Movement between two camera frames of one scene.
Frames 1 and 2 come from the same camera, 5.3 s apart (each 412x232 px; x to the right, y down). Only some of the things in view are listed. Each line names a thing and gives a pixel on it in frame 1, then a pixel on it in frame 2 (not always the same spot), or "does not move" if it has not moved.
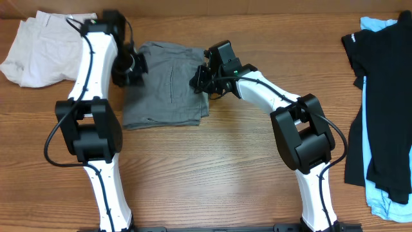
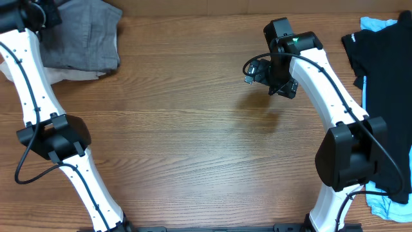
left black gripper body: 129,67 → 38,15
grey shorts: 167,98 → 86,39
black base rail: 224,229 does not move
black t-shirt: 382,60 does not move
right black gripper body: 199,78 → 284,89
